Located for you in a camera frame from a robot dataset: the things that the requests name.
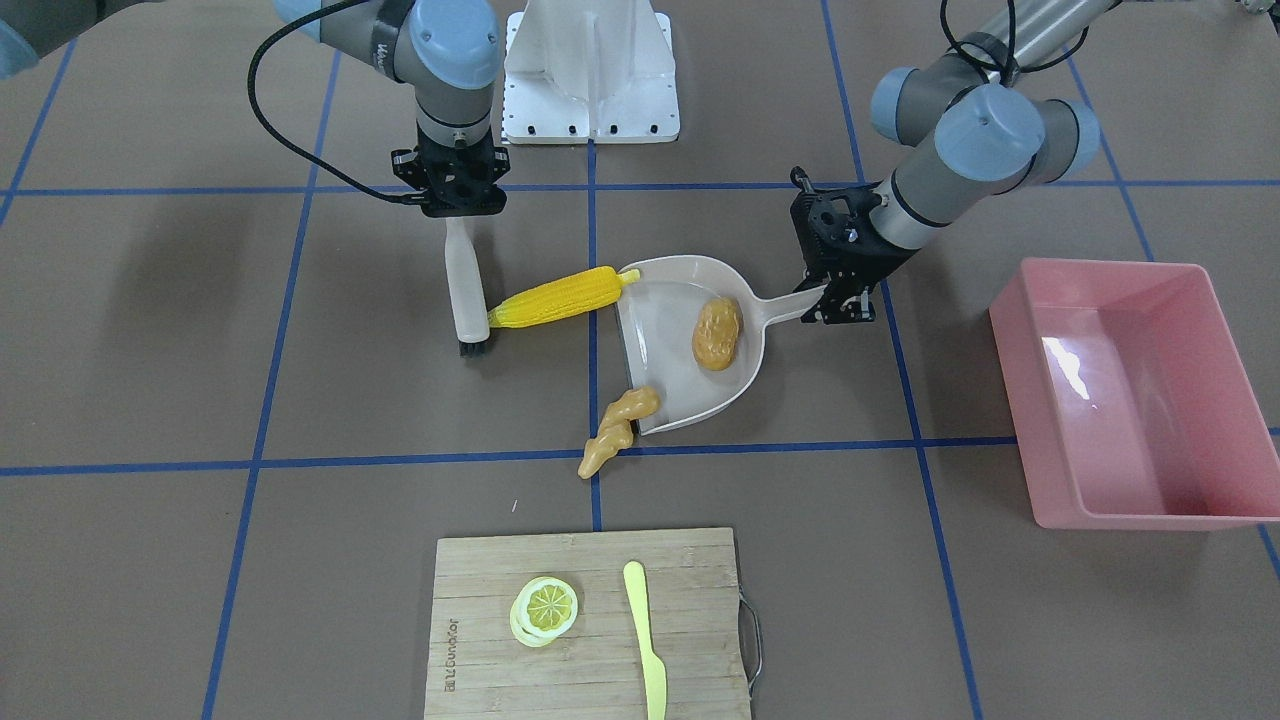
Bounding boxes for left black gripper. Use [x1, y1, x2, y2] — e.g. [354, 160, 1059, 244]
[788, 167, 916, 325]

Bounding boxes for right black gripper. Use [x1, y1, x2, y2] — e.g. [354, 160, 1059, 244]
[390, 140, 509, 219]

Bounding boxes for beige hand brush black bristles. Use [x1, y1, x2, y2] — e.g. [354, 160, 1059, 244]
[444, 217, 492, 357]

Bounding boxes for brown toy potato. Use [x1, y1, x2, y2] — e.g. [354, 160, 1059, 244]
[691, 296, 742, 372]

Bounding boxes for beige plastic dustpan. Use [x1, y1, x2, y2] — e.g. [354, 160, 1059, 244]
[616, 255, 826, 436]

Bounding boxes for yellow toy corn cob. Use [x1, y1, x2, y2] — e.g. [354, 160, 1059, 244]
[486, 266, 641, 329]

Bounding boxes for tan toy ginger root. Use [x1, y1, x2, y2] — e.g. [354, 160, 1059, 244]
[577, 386, 660, 480]

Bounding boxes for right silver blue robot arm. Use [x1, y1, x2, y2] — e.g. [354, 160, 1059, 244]
[244, 1, 509, 219]

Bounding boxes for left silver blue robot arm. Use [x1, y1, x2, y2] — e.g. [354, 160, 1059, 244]
[790, 1, 1114, 324]

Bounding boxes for pink plastic bin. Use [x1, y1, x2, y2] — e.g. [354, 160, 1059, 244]
[989, 258, 1279, 530]

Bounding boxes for yellow plastic knife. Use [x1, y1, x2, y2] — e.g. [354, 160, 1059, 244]
[623, 560, 669, 719]

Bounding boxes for yellow toy lemon slice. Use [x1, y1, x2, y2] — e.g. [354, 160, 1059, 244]
[509, 577, 579, 648]

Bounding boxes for bamboo cutting board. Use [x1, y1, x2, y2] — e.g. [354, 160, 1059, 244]
[424, 527, 753, 719]

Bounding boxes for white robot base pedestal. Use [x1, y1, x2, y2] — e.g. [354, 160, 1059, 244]
[500, 1, 681, 145]

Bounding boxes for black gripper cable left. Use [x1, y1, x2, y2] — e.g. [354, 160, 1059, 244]
[940, 0, 1082, 81]

